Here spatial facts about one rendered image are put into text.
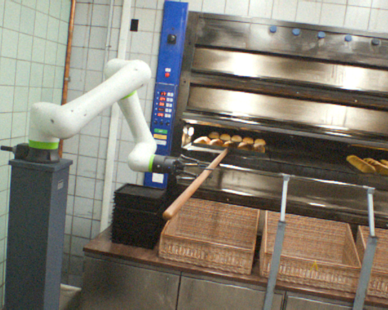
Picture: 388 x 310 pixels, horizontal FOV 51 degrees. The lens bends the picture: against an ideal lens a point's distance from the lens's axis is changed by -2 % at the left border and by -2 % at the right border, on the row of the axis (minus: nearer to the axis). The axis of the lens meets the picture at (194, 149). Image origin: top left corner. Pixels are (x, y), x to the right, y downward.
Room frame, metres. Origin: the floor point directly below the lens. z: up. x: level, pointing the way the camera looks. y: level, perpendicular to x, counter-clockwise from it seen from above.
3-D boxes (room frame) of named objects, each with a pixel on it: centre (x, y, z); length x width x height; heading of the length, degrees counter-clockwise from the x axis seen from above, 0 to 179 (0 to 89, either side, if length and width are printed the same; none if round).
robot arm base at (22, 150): (1.76, 0.70, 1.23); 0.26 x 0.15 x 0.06; 86
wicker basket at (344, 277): (2.44, -0.77, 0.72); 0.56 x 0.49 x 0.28; 83
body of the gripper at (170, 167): (2.01, 0.08, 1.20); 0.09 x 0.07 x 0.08; 81
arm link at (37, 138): (1.74, 0.64, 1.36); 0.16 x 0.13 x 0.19; 46
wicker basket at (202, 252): (2.53, -0.18, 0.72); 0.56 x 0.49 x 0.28; 80
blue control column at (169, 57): (3.78, 0.10, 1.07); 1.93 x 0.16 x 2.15; 172
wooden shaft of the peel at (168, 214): (2.05, -0.09, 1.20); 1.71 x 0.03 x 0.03; 170
